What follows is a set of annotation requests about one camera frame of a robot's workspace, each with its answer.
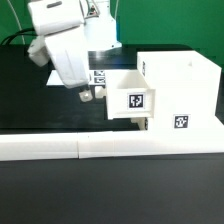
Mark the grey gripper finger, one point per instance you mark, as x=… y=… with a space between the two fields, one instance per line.
x=85 y=94

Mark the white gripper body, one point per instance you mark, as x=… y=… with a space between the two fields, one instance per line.
x=69 y=55

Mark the white drawer tray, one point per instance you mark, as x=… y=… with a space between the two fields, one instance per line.
x=128 y=95
x=141 y=122

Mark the white front drawer tray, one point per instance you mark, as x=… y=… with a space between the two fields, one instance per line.
x=141 y=122

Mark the white drawer cabinet box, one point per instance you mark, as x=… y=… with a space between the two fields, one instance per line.
x=186 y=88

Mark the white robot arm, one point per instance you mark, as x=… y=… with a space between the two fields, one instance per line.
x=55 y=16

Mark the white fiducial marker sheet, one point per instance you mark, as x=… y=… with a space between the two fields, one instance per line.
x=97 y=77

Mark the white L-shaped foam fence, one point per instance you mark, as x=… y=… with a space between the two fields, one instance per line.
x=205 y=139

